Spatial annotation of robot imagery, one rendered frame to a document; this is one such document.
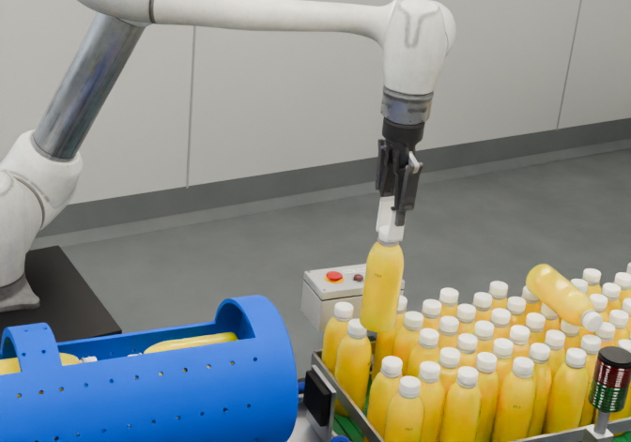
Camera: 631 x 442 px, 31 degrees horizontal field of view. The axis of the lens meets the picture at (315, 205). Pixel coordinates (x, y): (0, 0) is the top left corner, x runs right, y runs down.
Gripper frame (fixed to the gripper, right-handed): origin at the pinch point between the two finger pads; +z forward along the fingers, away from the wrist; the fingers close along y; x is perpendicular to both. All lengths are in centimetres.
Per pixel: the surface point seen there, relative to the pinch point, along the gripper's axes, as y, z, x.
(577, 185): -278, 136, 275
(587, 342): 12, 27, 43
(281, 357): 12.1, 18.5, -25.6
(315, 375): -0.5, 32.7, -11.9
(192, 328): -11.6, 25.1, -33.9
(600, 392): 39.0, 17.7, 23.3
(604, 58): -324, 82, 314
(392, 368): 8.9, 27.1, -0.6
